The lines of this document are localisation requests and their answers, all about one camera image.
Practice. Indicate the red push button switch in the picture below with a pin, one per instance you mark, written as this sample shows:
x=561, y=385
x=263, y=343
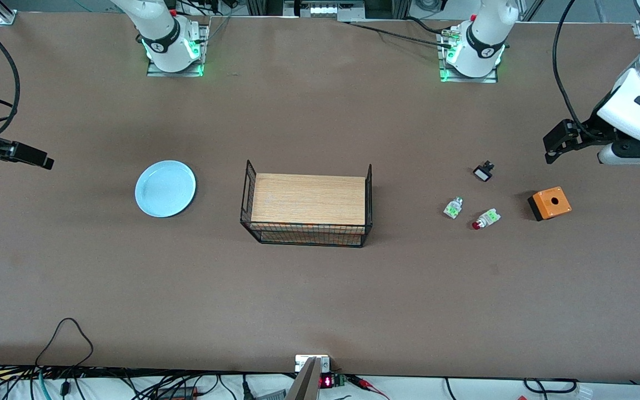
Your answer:
x=486, y=218

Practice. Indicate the light blue round plate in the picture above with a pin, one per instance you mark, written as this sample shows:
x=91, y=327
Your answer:
x=164, y=189

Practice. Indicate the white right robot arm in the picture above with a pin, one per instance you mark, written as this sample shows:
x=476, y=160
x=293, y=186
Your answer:
x=164, y=33

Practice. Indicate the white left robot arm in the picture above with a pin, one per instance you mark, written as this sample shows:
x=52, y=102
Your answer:
x=484, y=39

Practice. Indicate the black square white-faced button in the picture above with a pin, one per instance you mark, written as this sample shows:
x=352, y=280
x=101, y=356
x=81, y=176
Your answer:
x=483, y=174

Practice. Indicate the wooden shelf board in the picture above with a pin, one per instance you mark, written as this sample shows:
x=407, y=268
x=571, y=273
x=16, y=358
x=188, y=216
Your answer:
x=309, y=200

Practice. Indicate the metal unit with white lights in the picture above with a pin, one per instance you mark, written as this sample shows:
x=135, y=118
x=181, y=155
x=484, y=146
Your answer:
x=323, y=10

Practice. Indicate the black power adapter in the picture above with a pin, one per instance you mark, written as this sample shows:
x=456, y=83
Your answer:
x=178, y=392

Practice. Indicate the red clip lead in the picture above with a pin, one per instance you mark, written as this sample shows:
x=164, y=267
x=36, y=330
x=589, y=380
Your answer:
x=370, y=383

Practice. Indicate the red LED display module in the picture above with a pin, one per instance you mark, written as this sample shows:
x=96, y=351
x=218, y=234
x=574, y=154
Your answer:
x=326, y=381

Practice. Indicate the orange push-button enclosure box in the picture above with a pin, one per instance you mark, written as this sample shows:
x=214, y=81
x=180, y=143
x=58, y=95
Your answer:
x=548, y=210

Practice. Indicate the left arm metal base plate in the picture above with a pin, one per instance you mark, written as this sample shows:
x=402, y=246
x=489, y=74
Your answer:
x=464, y=79

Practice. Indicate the green push button switch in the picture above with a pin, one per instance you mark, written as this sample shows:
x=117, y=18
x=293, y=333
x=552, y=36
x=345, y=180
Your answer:
x=453, y=208

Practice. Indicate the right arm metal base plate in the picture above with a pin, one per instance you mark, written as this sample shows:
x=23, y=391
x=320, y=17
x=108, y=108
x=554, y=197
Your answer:
x=156, y=71

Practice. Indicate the grey metal mount bracket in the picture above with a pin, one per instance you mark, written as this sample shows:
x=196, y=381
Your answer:
x=306, y=383

